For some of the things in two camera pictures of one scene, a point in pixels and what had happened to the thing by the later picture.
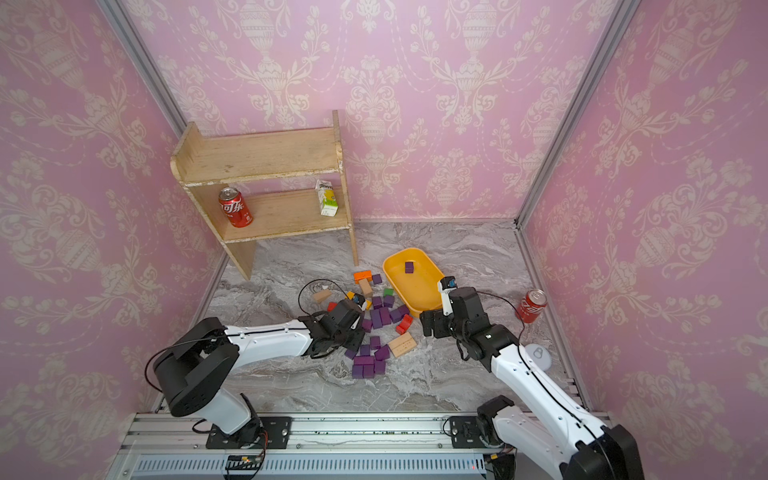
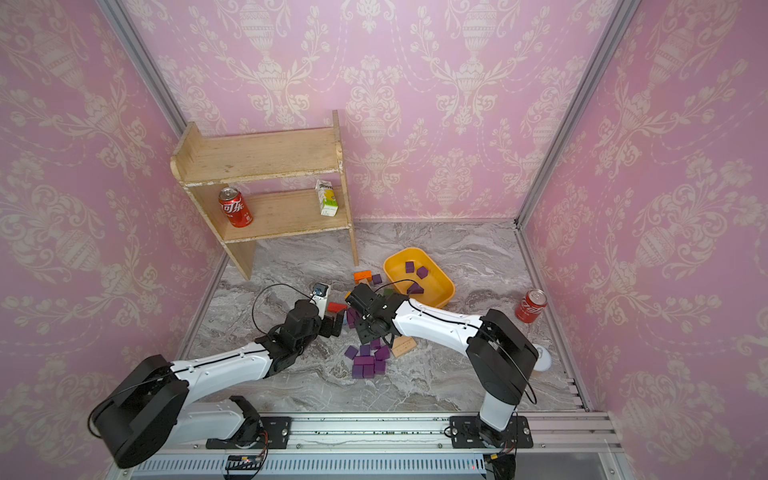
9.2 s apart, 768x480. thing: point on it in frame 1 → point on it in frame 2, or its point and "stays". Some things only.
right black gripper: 439,318 → 363,336
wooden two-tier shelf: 241,218 stays
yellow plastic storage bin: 415,280 stays
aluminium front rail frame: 159,446 stays
